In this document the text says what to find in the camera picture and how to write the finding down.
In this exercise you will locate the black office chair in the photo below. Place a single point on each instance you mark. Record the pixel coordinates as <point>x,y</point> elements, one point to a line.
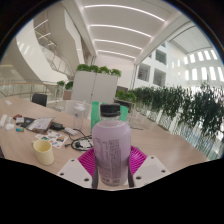
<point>40,100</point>

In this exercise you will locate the white remote control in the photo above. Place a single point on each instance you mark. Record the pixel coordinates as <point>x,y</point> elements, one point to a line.
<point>3,120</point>

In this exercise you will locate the ceiling light strips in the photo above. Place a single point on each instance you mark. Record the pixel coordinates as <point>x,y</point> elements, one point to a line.
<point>123,31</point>

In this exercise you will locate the row of green potted plants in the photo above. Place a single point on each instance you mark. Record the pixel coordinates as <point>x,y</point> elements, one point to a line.
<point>196,113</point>

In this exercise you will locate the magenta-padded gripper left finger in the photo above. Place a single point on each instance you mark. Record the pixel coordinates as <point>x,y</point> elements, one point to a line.
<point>75,173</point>

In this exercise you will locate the potted green plant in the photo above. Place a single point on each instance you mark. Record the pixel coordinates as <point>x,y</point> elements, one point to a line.
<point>69,85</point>
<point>61,83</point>

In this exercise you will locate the colourful sticker sheet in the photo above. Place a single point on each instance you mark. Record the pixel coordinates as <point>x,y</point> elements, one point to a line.
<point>53,139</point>

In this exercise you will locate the purple drink bottle black cap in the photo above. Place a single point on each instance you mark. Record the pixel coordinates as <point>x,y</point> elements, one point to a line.
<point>111,146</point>

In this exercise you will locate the small teal box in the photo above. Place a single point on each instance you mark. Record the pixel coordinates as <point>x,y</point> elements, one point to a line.
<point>20,129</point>

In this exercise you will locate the white cabinet with plants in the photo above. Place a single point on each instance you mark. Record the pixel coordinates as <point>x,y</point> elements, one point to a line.
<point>95,88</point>

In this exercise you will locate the cream yellow mug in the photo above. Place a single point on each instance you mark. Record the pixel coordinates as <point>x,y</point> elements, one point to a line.
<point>44,154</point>

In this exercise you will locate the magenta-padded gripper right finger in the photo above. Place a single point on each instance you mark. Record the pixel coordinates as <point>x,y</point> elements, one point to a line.
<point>151,171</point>

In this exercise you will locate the black pouch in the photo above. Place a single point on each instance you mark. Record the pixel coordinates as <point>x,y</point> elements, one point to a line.
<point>56,126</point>

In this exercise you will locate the low shelf with plants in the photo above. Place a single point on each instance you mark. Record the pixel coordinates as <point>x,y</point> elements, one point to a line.
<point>126,96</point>

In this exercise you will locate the black notebook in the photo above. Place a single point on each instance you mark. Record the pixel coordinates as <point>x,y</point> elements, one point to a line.
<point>28,120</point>

